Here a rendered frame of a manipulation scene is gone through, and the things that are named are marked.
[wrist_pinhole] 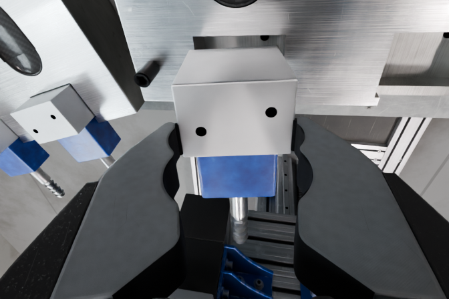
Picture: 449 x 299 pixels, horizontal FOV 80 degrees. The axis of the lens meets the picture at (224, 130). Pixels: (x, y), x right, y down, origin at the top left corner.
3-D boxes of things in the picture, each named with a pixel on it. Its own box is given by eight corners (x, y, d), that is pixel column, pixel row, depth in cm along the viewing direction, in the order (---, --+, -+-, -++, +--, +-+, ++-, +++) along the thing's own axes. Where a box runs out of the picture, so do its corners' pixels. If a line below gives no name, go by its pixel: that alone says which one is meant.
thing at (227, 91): (270, 210, 22) (280, 275, 17) (208, 211, 22) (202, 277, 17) (277, 45, 15) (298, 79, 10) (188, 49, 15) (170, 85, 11)
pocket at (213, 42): (280, 77, 20) (280, 104, 18) (212, 77, 21) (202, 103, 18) (284, 15, 18) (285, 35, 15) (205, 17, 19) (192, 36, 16)
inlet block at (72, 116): (154, 165, 33) (137, 201, 29) (122, 171, 34) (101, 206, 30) (86, 70, 26) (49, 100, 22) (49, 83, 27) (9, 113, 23)
